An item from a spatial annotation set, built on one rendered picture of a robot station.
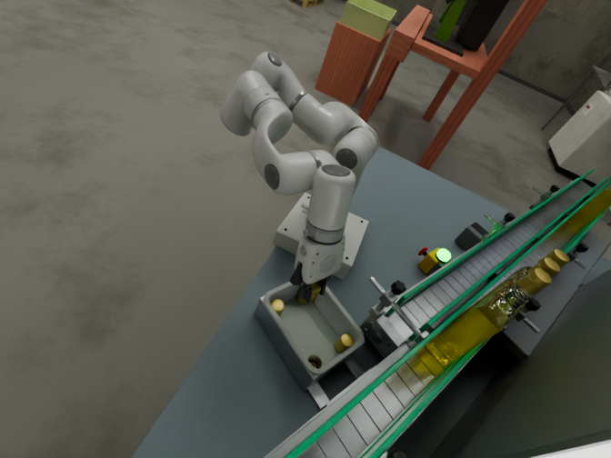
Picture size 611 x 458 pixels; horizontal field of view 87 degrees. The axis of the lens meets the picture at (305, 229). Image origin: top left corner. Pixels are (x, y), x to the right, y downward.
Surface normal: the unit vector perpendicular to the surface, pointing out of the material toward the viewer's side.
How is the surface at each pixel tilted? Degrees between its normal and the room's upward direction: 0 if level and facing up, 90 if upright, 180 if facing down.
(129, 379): 0
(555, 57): 90
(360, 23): 90
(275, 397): 0
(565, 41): 90
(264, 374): 0
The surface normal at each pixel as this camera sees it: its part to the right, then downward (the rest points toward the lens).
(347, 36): -0.34, 0.61
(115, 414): 0.29, -0.66
